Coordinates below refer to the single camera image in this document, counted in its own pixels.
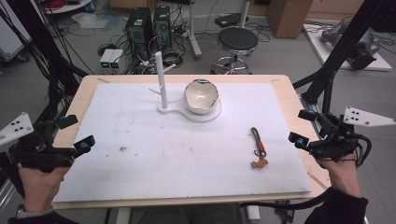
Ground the white round table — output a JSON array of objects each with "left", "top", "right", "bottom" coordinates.
[{"left": 43, "top": 0, "right": 95, "bottom": 15}]

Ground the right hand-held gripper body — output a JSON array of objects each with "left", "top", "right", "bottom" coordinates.
[{"left": 309, "top": 106, "right": 396, "bottom": 163}]

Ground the black computer tower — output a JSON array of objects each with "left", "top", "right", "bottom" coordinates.
[
  {"left": 124, "top": 7, "right": 155, "bottom": 63},
  {"left": 152, "top": 6, "right": 173, "bottom": 52}
]

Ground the white floor board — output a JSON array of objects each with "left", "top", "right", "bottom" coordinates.
[{"left": 303, "top": 23, "right": 393, "bottom": 73}]

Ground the black round stool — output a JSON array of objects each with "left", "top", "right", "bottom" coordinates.
[{"left": 211, "top": 26, "right": 260, "bottom": 76}]

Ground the clear plastic bag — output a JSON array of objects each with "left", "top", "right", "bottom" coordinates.
[{"left": 71, "top": 11, "right": 121, "bottom": 33}]

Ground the flat black floor device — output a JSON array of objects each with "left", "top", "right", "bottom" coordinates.
[{"left": 214, "top": 12, "right": 250, "bottom": 29}]

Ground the white key stand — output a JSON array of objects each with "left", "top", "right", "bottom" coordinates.
[{"left": 148, "top": 50, "right": 222, "bottom": 124}]

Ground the person's left hand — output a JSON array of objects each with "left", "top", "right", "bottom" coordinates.
[{"left": 18, "top": 166, "right": 71, "bottom": 213}]

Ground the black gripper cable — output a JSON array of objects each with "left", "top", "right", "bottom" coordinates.
[{"left": 354, "top": 133, "right": 374, "bottom": 168}]

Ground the person's right hand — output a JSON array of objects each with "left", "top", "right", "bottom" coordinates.
[{"left": 317, "top": 154, "right": 362, "bottom": 198}]

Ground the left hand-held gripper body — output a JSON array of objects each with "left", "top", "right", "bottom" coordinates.
[{"left": 0, "top": 112, "right": 78, "bottom": 174}]

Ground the green and orange keychain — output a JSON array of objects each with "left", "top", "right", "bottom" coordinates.
[{"left": 250, "top": 126, "right": 269, "bottom": 170}]

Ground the black metal frame stand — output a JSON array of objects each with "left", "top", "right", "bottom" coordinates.
[
  {"left": 292, "top": 0, "right": 396, "bottom": 115},
  {"left": 0, "top": 0, "right": 92, "bottom": 129}
]

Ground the white power supply box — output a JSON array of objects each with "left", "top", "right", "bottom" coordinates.
[
  {"left": 99, "top": 49, "right": 116, "bottom": 71},
  {"left": 109, "top": 49, "right": 125, "bottom": 71}
]

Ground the white foam mat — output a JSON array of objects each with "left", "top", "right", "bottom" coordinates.
[{"left": 53, "top": 81, "right": 313, "bottom": 203}]

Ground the grey robot device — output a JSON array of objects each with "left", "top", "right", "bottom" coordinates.
[{"left": 320, "top": 21, "right": 381, "bottom": 71}]

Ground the black sleeved cable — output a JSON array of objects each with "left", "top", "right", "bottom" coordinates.
[{"left": 239, "top": 189, "right": 329, "bottom": 212}]

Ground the white table leg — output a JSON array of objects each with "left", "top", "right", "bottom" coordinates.
[{"left": 186, "top": 0, "right": 204, "bottom": 61}]

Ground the white ceramic bowl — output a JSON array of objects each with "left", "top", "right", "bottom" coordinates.
[{"left": 183, "top": 78, "right": 219, "bottom": 115}]

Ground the brown cardboard box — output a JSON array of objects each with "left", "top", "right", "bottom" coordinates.
[{"left": 265, "top": 0, "right": 314, "bottom": 39}]

